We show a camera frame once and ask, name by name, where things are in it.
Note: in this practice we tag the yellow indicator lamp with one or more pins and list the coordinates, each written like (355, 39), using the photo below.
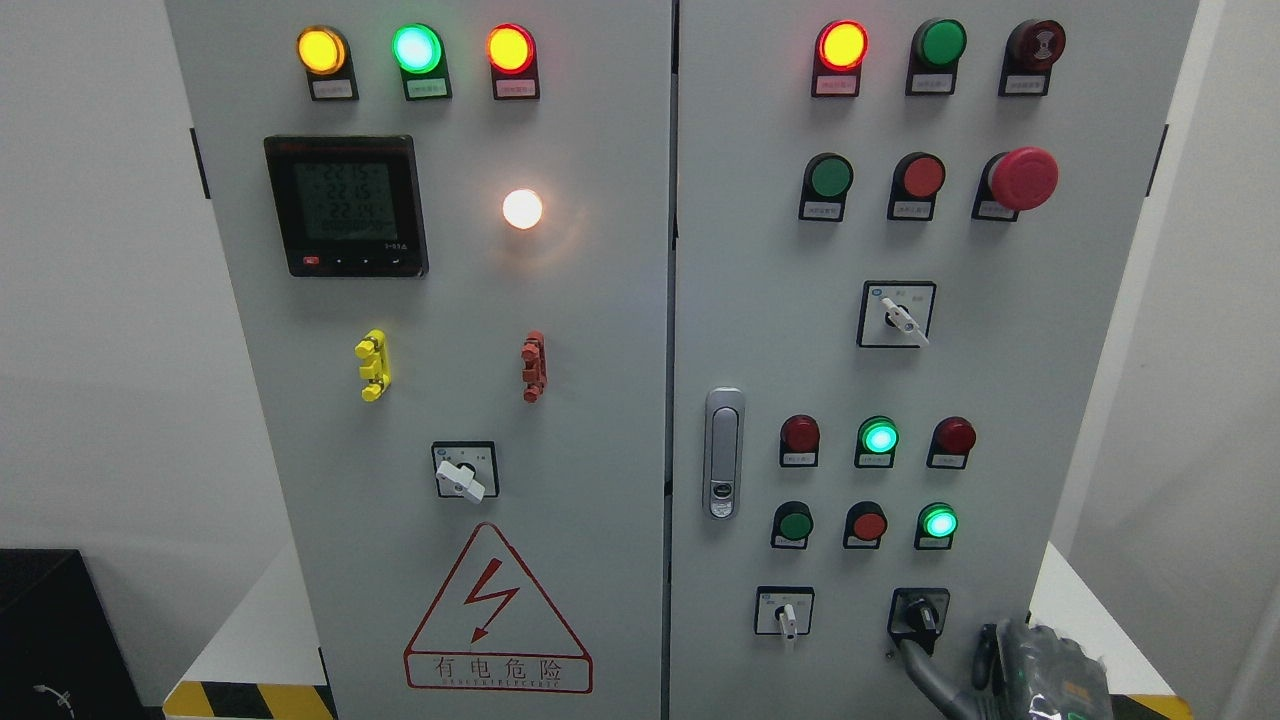
(324, 54)

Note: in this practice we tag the grey right cabinet door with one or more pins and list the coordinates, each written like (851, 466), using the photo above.
(770, 304)

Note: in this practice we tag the dark red buzzer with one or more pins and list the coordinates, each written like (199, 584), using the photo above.
(1031, 50)

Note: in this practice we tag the black rotary knob switch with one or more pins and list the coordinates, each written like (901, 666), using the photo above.
(918, 614)

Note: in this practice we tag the grey left cabinet door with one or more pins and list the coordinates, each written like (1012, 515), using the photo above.
(582, 470)

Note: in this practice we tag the red lit lamp left door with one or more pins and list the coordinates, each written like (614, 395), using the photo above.
(511, 51)

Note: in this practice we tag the dark red lamp left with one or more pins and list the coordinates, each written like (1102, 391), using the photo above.
(799, 442)

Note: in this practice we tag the red lit lamp door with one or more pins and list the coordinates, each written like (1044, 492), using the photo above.
(839, 51)
(511, 51)

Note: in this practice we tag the green lamp top right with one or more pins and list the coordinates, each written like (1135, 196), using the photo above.
(935, 51)

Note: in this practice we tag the white platform with hazard stripes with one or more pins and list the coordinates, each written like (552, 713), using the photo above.
(265, 661)

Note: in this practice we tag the white selector switch upper right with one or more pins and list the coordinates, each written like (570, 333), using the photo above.
(896, 314)

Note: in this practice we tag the red emergency stop mushroom button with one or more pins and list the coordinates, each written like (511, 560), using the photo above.
(1019, 180)

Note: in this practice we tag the black digital power meter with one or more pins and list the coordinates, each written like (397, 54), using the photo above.
(348, 206)

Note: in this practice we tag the red push button lower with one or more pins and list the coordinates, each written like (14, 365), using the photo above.
(865, 526)

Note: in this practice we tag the red push button upper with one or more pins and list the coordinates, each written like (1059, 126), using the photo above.
(916, 181)

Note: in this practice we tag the yellow terminal connector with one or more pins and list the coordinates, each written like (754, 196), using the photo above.
(374, 368)

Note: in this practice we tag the red electric hazard warning sticker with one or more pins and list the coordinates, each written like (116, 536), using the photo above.
(492, 627)

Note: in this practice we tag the green lit indicator lamp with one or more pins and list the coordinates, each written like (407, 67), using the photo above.
(420, 56)

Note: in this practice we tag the white lit indicator lamp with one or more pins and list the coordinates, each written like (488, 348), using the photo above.
(522, 208)

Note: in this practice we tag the silver door lock handle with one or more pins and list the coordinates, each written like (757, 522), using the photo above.
(724, 409)

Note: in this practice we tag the white selector switch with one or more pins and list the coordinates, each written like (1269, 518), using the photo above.
(784, 612)
(896, 314)

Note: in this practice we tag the green lit lamp middle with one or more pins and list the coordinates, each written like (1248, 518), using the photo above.
(878, 438)

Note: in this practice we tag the green lamp lower right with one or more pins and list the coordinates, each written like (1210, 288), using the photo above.
(935, 527)

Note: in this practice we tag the grey cabinet door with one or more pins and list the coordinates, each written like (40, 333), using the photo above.
(582, 470)
(770, 304)

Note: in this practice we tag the white selector switch lower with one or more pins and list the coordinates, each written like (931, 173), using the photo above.
(784, 612)

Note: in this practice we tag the green push button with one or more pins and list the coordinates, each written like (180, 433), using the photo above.
(792, 526)
(827, 180)

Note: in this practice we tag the red lamp right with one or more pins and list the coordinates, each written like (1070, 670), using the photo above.
(952, 441)

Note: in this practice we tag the red push button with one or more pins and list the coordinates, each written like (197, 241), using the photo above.
(916, 181)
(865, 526)

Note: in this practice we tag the white selector switch left door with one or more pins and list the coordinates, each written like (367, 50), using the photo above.
(466, 469)

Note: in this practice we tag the red terminal connector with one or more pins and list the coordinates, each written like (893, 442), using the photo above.
(534, 374)

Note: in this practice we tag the black box lower left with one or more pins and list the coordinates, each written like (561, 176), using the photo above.
(59, 656)

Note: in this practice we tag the green push button lower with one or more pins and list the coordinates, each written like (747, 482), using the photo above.
(792, 526)

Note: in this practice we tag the green push button upper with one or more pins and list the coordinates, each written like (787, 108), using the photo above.
(827, 180)

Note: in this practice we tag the red lit lamp right door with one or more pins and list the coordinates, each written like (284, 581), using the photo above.
(839, 51)

